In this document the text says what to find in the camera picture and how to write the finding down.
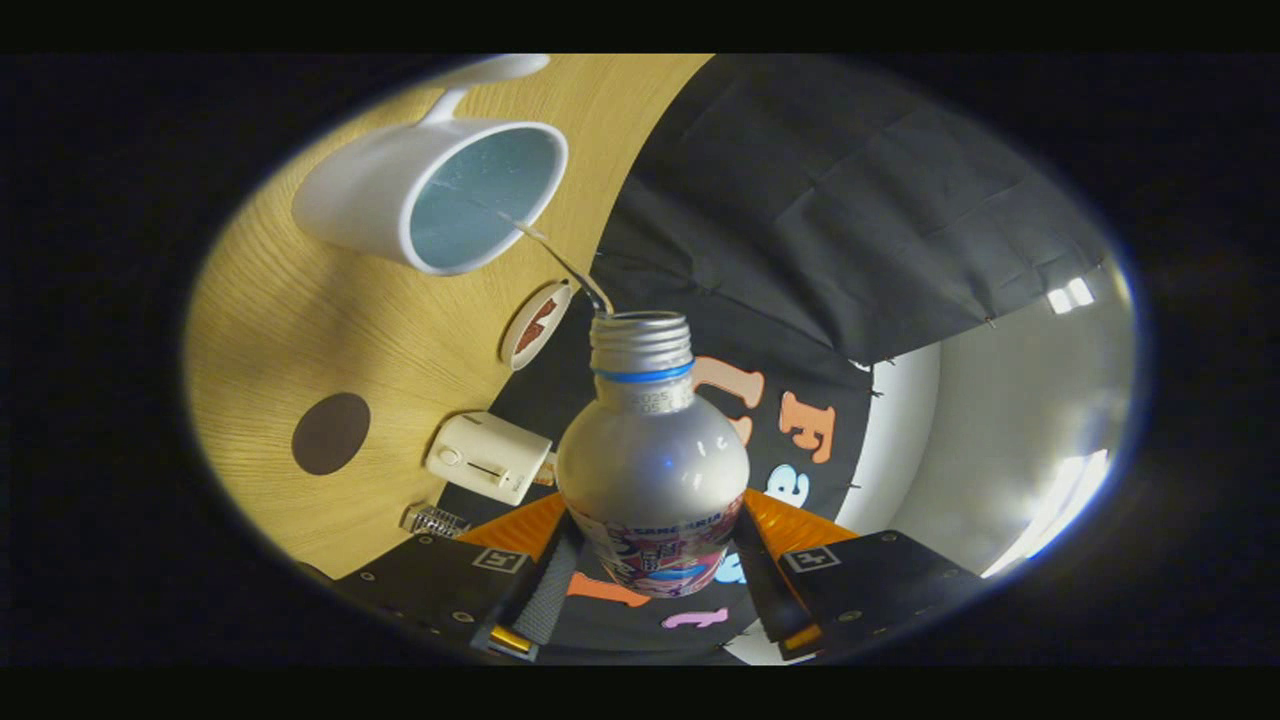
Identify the white toaster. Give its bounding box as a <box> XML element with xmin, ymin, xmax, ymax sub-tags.
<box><xmin>426</xmin><ymin>411</ymin><xmax>557</xmax><ymax>507</ymax></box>

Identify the clear juice stream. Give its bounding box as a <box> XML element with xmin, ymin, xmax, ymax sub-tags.
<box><xmin>500</xmin><ymin>215</ymin><xmax>614</xmax><ymax>317</ymax></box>

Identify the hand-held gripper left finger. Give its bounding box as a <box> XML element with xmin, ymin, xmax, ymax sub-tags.
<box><xmin>335</xmin><ymin>490</ymin><xmax>586</xmax><ymax>663</ymax></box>

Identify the white cup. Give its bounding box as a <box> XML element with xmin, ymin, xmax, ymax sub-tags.
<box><xmin>292</xmin><ymin>55</ymin><xmax>569</xmax><ymax>276</ymax></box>

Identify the white oval plate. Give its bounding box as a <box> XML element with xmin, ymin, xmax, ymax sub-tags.
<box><xmin>499</xmin><ymin>280</ymin><xmax>573</xmax><ymax>372</ymax></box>

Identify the metal wire holder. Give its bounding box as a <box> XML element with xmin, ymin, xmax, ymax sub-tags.
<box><xmin>402</xmin><ymin>505</ymin><xmax>471</xmax><ymax>539</ymax></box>

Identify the silver juice bottle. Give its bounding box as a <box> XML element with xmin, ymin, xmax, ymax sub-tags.
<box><xmin>556</xmin><ymin>310</ymin><xmax>751</xmax><ymax>599</ymax></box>

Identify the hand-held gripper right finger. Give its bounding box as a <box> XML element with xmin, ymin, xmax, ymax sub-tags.
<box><xmin>733</xmin><ymin>488</ymin><xmax>986</xmax><ymax>661</ymax></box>

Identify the dark brown round coaster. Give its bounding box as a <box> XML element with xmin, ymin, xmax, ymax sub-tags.
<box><xmin>292</xmin><ymin>392</ymin><xmax>372</xmax><ymax>476</ymax></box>

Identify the wooden table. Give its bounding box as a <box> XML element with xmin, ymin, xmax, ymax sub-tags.
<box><xmin>185</xmin><ymin>55</ymin><xmax>716</xmax><ymax>581</ymax></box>

